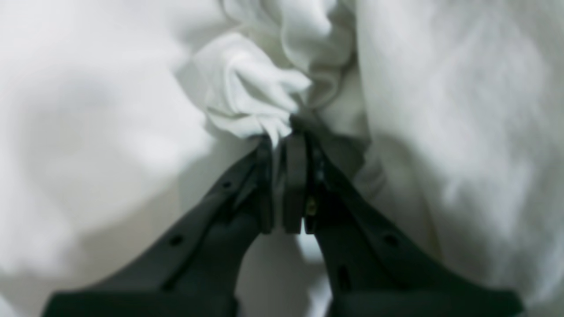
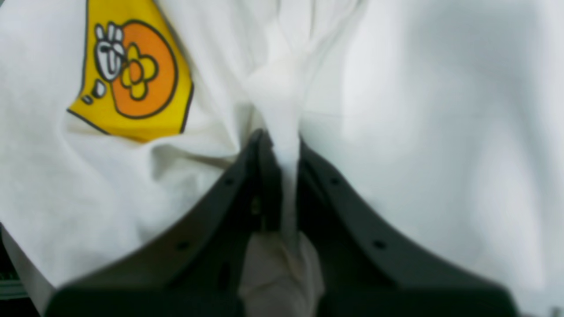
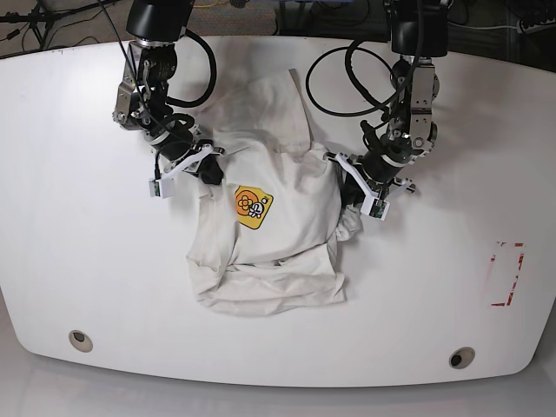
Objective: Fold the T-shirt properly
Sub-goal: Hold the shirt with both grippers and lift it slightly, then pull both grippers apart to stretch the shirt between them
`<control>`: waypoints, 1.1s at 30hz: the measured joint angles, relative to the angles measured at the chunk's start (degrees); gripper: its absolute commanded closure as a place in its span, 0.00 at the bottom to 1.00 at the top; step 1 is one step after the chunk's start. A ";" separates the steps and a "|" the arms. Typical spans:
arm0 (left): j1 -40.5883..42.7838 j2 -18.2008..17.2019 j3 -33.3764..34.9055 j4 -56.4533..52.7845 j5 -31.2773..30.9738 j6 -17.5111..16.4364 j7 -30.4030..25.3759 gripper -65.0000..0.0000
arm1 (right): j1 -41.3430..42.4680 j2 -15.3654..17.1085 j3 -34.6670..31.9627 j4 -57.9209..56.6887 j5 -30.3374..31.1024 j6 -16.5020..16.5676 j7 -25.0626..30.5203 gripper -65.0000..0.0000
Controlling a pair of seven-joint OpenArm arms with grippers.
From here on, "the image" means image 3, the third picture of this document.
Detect white T-shirt with yellow logo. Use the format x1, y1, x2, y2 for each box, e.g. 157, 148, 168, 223
187, 70, 362, 317

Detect left table cable grommet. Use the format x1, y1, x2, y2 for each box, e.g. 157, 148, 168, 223
69, 330, 93, 353

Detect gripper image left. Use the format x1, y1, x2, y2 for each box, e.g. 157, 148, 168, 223
154, 139, 225, 186

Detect table cable grommet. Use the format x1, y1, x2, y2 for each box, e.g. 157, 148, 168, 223
448, 347, 475, 370
69, 330, 93, 353

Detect white power strip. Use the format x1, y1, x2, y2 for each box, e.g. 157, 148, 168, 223
518, 8, 555, 35

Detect wrist camera board image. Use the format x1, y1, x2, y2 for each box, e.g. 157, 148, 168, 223
360, 195, 390, 221
149, 176, 175, 199

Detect black tripod stand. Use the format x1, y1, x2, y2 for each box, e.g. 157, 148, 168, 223
1, 0, 118, 50

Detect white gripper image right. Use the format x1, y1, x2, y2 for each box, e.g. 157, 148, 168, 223
341, 151, 403, 208

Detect wrist camera board image left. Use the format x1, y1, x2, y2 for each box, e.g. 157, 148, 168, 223
149, 176, 175, 199

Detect wrist camera board image right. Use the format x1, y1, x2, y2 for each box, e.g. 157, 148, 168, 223
360, 195, 390, 221

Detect right table cable grommet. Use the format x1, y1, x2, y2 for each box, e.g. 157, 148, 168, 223
448, 347, 475, 370

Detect red tape rectangle marking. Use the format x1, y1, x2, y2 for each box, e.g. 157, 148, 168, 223
485, 242, 526, 307

